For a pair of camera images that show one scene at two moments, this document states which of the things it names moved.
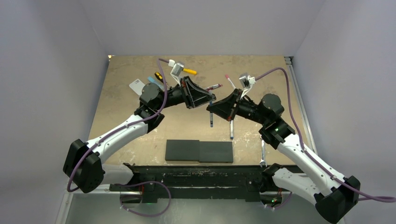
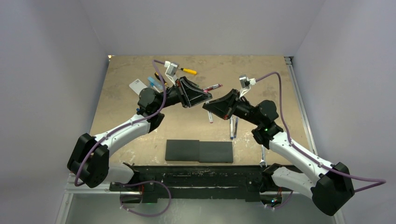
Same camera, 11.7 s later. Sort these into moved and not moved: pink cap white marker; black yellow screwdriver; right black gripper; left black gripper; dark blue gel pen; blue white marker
Moved: dark blue gel pen; pink cap white marker
Not moved: right black gripper; black yellow screwdriver; left black gripper; blue white marker
